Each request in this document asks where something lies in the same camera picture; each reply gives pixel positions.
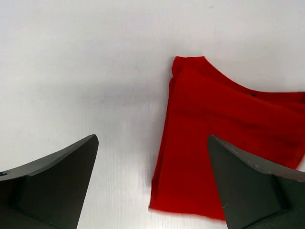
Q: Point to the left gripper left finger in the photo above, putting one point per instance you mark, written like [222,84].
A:
[48,193]

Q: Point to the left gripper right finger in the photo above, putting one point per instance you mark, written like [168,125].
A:
[256,193]

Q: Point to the red t shirt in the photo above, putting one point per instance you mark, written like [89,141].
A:
[202,102]

